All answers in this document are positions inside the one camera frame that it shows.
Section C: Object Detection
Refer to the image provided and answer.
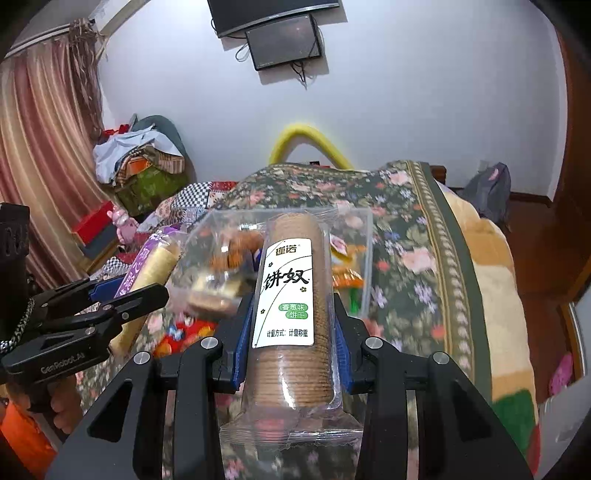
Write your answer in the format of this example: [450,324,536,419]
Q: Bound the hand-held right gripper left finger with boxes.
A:
[46,293,257,480]

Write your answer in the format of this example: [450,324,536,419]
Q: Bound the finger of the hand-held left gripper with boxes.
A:
[17,284,171,357]
[30,275,128,325]

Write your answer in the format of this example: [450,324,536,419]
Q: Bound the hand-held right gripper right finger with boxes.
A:
[330,293,541,480]

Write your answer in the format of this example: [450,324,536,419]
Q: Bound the long cream biscuit packet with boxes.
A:
[108,225,184,359]

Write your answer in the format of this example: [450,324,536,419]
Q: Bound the clear fried stick packet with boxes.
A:
[185,271,244,320]

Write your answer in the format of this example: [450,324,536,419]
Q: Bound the round cracker tube pack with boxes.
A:
[219,210,366,447]

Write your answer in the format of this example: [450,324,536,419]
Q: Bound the yellow cake packet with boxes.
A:
[329,233,366,291]

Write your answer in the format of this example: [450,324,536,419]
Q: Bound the small brown pastry packet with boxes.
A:
[210,228,267,274]

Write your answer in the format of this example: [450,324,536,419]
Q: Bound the clear plastic box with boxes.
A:
[178,206,374,325]

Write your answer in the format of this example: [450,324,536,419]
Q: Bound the person's left hand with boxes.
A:
[50,376,86,437]

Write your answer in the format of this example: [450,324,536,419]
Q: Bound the dark blue box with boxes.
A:
[80,226,122,262]

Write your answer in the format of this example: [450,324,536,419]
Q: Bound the pink plush toy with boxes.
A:
[106,205,140,244]

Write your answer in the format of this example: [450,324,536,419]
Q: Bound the red box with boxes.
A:
[73,200,117,244]

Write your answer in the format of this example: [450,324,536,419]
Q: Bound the green printed cloth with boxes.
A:
[115,168,191,219]

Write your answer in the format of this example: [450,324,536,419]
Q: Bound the white crumpled cloth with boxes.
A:
[93,130,184,186]

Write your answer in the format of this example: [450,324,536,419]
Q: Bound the striped pink brown curtain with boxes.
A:
[0,39,116,291]

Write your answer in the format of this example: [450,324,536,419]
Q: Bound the cream plush blanket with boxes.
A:
[442,184,542,468]

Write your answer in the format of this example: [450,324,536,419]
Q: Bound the teal padded chair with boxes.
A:
[130,115,186,158]

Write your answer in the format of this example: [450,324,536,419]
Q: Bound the dark brown fringed curtain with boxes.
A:
[68,17,106,141]

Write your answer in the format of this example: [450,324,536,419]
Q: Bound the yellow foam tube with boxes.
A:
[269,122,354,169]

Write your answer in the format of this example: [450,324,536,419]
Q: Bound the pink slipper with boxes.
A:
[549,353,574,397]

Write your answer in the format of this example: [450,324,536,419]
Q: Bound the grey backpack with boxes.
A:
[459,162,513,232]

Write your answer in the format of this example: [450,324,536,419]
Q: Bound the white wardrobe door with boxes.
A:
[538,295,591,464]

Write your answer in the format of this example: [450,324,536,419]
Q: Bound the white air conditioner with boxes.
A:
[87,0,155,38]

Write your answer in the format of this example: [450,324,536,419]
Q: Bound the small black monitor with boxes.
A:
[245,14,324,72]

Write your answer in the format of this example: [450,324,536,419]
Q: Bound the wooden door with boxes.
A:
[549,28,591,303]

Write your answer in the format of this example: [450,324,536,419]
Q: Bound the black white braided cord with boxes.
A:
[0,295,38,354]

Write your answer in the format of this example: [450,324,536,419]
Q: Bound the white curtain rail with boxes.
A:
[4,22,93,60]

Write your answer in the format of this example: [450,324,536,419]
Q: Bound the black wall television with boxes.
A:
[206,0,343,39]

